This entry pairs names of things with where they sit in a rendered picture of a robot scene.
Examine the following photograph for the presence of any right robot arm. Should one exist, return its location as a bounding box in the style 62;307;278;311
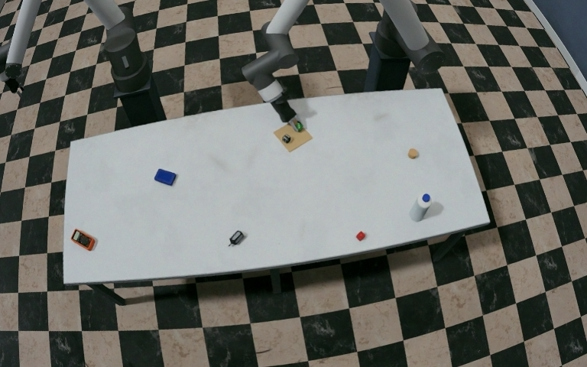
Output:
0;0;151;93

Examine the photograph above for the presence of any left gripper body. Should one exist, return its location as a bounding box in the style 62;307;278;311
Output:
258;80;296;123

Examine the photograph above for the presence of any white bottle with blue cap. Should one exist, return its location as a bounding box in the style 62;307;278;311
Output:
410;193;432;222

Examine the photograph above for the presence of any tan flat mat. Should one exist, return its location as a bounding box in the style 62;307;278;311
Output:
273;123;313;152

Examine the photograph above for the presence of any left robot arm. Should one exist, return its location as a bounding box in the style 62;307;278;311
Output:
242;0;446;91

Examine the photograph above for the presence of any orange pocket multimeter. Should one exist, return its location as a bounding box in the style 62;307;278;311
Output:
71;229;95;251

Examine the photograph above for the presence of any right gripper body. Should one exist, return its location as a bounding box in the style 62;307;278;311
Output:
0;71;19;93

